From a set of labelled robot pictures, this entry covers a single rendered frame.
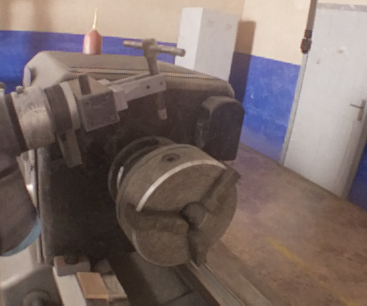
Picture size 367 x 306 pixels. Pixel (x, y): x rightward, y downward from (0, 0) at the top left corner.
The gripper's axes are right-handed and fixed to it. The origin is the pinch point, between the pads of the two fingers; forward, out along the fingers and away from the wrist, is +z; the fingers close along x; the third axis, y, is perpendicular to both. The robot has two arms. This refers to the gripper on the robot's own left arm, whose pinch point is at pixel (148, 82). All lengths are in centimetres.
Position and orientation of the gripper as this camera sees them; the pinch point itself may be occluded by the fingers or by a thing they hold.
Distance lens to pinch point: 53.8
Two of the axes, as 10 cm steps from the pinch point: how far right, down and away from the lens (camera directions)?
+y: -1.1, -8.9, -4.5
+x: -5.2, -3.3, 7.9
